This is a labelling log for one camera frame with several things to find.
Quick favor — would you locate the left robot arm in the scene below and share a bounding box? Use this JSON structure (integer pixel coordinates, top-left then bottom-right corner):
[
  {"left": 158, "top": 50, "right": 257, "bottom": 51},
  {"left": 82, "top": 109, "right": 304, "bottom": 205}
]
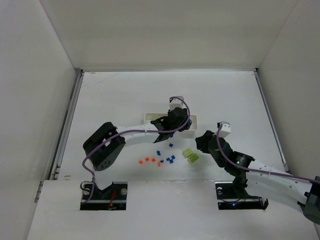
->
[{"left": 82, "top": 107, "right": 191, "bottom": 172}]

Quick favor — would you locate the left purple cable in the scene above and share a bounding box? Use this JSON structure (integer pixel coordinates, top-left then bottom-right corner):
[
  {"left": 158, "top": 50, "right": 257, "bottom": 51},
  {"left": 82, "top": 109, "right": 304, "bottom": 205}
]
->
[{"left": 81, "top": 96, "right": 191, "bottom": 203}]

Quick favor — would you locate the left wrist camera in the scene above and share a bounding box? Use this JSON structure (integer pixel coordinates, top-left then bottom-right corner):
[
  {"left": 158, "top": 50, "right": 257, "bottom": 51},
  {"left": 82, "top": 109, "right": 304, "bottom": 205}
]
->
[{"left": 168, "top": 96, "right": 185, "bottom": 112}]

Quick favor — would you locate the white sorting tray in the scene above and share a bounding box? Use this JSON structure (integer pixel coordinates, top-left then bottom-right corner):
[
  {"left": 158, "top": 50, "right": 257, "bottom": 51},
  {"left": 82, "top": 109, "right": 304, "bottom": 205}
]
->
[{"left": 143, "top": 112, "right": 198, "bottom": 136}]

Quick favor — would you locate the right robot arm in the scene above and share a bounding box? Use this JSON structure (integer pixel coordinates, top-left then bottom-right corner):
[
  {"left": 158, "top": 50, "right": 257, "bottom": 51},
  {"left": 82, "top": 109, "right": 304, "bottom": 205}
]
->
[{"left": 195, "top": 130, "right": 320, "bottom": 224}]

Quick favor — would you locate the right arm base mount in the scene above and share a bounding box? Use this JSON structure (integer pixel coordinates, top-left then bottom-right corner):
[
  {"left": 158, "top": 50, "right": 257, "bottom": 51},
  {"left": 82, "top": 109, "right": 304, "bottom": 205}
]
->
[{"left": 215, "top": 181, "right": 269, "bottom": 211}]

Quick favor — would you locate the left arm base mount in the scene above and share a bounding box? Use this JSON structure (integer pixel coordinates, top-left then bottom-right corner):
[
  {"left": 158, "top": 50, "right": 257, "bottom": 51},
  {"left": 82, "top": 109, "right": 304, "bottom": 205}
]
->
[{"left": 80, "top": 181, "right": 128, "bottom": 211}]

